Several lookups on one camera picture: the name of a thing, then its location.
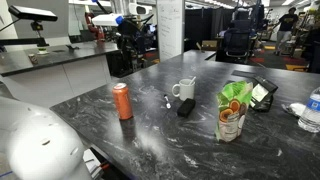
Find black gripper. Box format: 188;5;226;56
116;18;146;57

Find black and white marker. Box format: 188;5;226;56
163;94;172;110

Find white ceramic mug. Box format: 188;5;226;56
171;78;196;102

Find red background robot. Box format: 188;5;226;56
84;12;106;42

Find white whiteboard panel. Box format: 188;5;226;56
156;0;186;63

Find orange soda can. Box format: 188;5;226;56
111;82;134;121

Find white counter cabinet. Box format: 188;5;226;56
0;40;120;109

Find black whiteboard eraser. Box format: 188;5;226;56
176;98;197;118

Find small green and white dish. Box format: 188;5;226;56
36;47;50;56

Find black office chair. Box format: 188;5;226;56
215;9;259;65

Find green snack bag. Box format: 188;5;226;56
214;80;254;143

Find person in dark shirt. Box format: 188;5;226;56
273;6;300;56

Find clear plastic water bottle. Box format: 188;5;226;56
297;86;320;134

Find black camera on stand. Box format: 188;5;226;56
0;4;59;48

